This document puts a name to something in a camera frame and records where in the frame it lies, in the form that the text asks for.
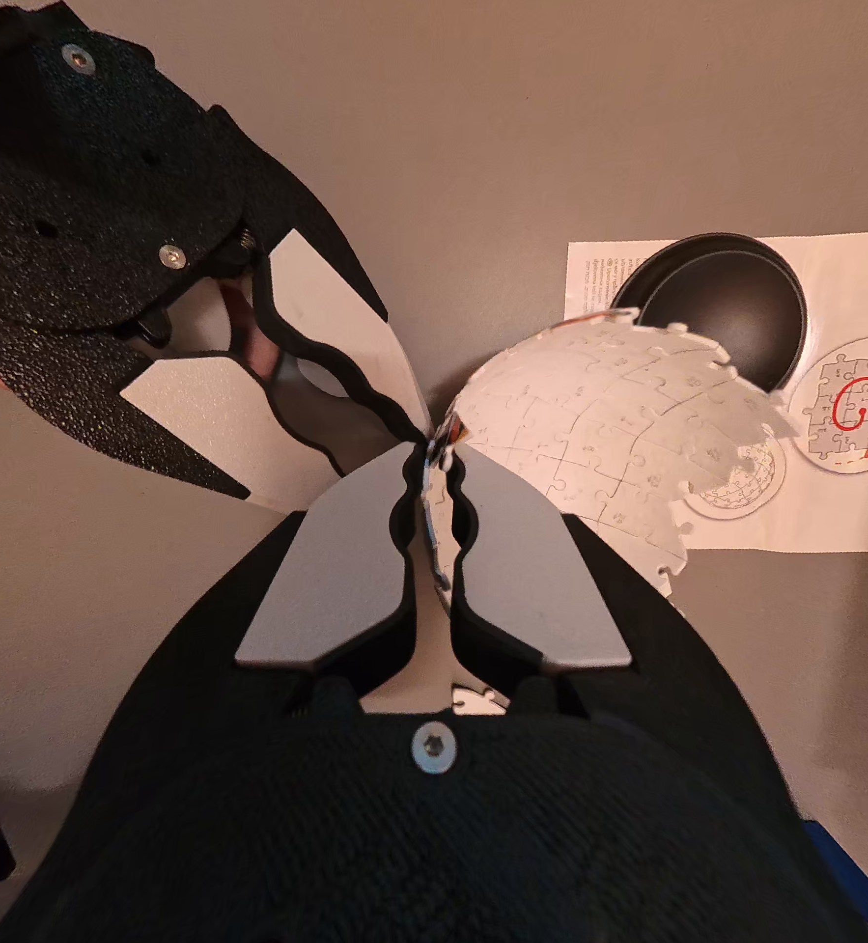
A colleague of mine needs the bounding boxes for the single white-backed puzzle piece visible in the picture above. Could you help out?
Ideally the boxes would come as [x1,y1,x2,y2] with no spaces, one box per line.
[450,684,510,717]

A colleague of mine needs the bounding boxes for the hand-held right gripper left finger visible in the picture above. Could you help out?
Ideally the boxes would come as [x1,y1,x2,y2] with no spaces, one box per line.
[235,441,425,698]

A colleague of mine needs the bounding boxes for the black round bowl stand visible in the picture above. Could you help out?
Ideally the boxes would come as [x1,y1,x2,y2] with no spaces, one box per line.
[609,233,811,393]

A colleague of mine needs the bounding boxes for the blue puzzle box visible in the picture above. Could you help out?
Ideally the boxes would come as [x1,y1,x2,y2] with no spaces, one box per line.
[802,819,868,931]

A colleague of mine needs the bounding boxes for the white instruction sheet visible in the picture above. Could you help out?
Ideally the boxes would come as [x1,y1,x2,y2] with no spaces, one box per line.
[564,231,868,554]

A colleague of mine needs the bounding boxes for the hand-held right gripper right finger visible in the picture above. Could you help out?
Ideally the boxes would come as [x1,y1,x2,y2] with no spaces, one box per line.
[450,445,633,688]

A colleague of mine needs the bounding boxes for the colourful half-built puzzle ball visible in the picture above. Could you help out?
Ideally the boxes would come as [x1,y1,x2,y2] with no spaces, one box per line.
[422,306,800,617]

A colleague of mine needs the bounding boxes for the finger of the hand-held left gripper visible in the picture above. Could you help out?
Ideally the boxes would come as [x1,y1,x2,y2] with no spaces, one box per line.
[252,227,432,444]
[119,354,348,514]

